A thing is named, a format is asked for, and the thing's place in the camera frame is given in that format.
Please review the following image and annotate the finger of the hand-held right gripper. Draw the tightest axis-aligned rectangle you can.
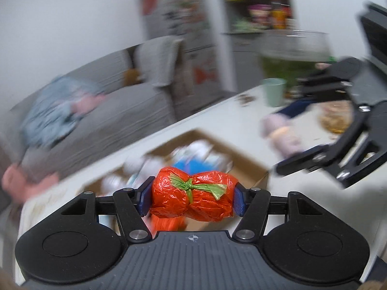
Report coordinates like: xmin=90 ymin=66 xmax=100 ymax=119
xmin=275 ymin=111 xmax=371 ymax=176
xmin=276 ymin=57 xmax=364 ymax=119

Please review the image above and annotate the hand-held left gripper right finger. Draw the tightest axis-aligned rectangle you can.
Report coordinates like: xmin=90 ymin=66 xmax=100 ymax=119
xmin=231 ymin=182 xmax=358 ymax=244

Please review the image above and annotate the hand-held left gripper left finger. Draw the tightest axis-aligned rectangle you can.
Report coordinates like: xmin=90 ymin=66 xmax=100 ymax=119
xmin=30 ymin=176 xmax=156 ymax=244

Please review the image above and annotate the white purple-print plastic bag bundle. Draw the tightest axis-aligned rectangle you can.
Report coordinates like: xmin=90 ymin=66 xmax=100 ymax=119
xmin=123 ymin=154 xmax=158 ymax=177

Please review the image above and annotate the pink cloth bundle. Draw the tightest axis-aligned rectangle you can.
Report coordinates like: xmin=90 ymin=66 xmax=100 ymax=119
xmin=261 ymin=113 xmax=303 ymax=158

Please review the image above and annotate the brown cardboard box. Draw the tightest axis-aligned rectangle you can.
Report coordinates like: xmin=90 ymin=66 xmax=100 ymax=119
xmin=83 ymin=128 xmax=269 ymax=237

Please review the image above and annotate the orange plastic bag bundle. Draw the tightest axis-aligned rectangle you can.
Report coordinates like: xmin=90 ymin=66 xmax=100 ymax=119
xmin=149 ymin=166 xmax=239 ymax=234

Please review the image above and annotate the glass fish bowl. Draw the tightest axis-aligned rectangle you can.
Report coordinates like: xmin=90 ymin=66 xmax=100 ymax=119
xmin=258 ymin=29 xmax=332 ymax=95

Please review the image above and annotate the green cup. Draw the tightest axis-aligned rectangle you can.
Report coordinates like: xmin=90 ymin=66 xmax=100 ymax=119
xmin=261 ymin=78 xmax=287 ymax=107

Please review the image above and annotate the orange drink bottle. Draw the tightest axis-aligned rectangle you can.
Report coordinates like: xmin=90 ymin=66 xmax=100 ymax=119
xmin=270 ymin=0 xmax=286 ymax=29

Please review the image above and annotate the pile of seed shells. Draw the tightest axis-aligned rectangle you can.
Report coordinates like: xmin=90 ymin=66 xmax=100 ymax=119
xmin=236 ymin=94 xmax=255 ymax=107

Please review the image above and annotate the grey sofa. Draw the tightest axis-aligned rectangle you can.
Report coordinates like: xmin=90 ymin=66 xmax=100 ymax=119
xmin=0 ymin=36 xmax=186 ymax=206

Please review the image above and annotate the grey cabinet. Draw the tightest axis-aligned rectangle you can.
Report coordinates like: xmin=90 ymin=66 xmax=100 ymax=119
xmin=222 ymin=0 xmax=297 ymax=68

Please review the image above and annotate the purple snack bag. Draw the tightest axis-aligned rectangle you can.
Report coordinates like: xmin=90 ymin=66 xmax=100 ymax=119
xmin=248 ymin=4 xmax=271 ymax=23

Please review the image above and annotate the green artificial plant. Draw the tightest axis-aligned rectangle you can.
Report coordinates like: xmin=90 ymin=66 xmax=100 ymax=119
xmin=234 ymin=18 xmax=252 ymax=31

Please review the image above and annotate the pink plastic chair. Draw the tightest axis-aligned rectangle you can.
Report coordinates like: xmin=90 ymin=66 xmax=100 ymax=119
xmin=1 ymin=163 xmax=60 ymax=203

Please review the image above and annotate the brown plush toy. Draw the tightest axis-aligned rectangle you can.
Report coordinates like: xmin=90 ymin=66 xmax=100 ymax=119
xmin=124 ymin=69 xmax=143 ymax=87

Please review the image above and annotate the light blue blanket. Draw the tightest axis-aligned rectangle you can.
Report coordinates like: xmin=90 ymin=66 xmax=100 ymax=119
xmin=20 ymin=77 xmax=106 ymax=149

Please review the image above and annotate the flower-sticker refrigerator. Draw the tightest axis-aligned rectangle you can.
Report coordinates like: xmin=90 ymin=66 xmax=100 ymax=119
xmin=136 ymin=0 xmax=230 ymax=98

